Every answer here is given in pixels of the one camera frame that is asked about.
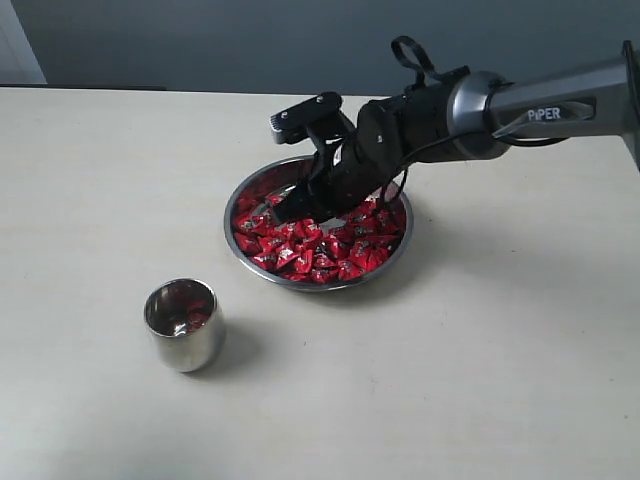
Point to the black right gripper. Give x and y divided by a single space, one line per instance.
342 175

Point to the red candy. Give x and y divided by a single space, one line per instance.
194 317
285 254
247 243
324 261
386 223
360 252

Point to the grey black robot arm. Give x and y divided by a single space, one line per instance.
458 115

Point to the round stainless steel plate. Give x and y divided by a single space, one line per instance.
248 212

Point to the stainless steel cup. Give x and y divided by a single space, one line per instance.
189 353

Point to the red wrapped candy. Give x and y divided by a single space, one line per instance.
360 252
285 254
324 261
386 223
247 243

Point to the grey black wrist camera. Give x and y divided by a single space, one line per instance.
319 119

